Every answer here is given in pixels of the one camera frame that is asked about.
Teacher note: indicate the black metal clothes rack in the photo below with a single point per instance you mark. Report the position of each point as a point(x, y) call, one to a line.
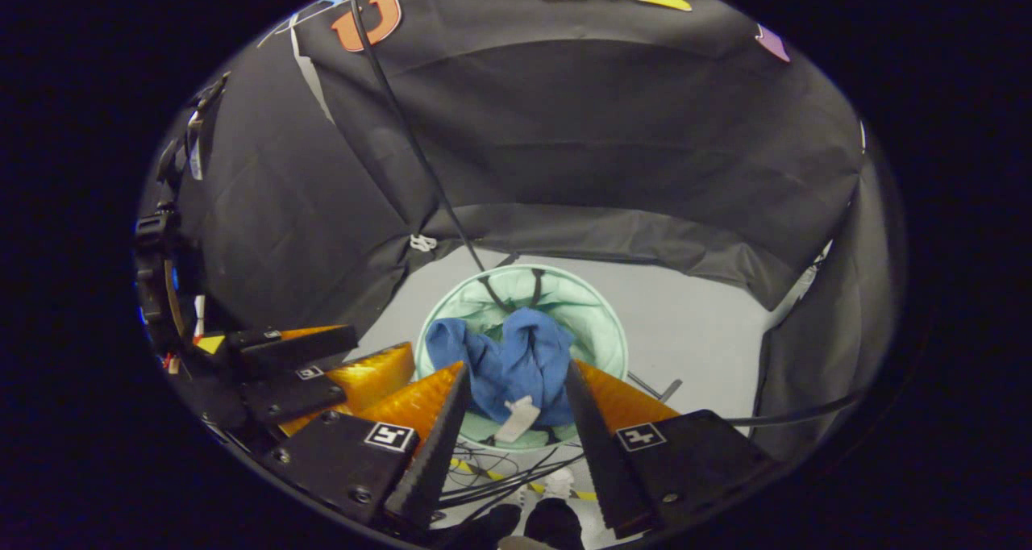
point(419, 159)

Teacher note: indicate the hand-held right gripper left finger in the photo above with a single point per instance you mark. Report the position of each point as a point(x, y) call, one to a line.
point(439, 453)

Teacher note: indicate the black backdrop cloth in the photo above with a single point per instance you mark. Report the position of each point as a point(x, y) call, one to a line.
point(605, 131)

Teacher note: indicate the white plastic clip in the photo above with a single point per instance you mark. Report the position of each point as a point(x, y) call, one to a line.
point(423, 243)

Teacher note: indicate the white plastic clothes hanger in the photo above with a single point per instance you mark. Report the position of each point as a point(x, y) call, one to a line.
point(322, 10)

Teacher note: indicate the person's dark foot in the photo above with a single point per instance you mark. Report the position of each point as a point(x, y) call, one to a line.
point(556, 526)
point(484, 527)

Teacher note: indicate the green laundry hamper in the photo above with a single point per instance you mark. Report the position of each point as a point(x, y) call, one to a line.
point(580, 308)

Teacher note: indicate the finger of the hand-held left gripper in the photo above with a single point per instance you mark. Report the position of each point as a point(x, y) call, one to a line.
point(363, 385)
point(298, 347)

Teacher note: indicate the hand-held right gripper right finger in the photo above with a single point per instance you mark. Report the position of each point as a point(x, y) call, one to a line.
point(597, 453)

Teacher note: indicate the yellow floor tape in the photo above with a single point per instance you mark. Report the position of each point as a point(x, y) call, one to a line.
point(484, 471)

